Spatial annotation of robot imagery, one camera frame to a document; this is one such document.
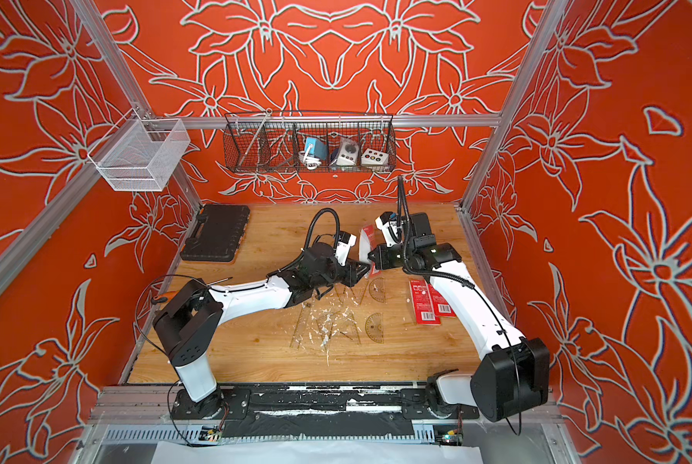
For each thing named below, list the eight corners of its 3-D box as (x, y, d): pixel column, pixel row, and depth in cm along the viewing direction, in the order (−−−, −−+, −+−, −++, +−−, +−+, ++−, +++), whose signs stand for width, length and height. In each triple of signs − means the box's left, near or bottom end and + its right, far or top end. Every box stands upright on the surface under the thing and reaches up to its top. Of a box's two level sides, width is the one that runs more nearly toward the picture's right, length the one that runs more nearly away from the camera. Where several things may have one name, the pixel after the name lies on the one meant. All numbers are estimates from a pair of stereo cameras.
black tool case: (183, 263, 102) (178, 256, 99) (205, 211, 118) (202, 204, 115) (235, 262, 102) (232, 256, 99) (250, 210, 118) (248, 204, 115)
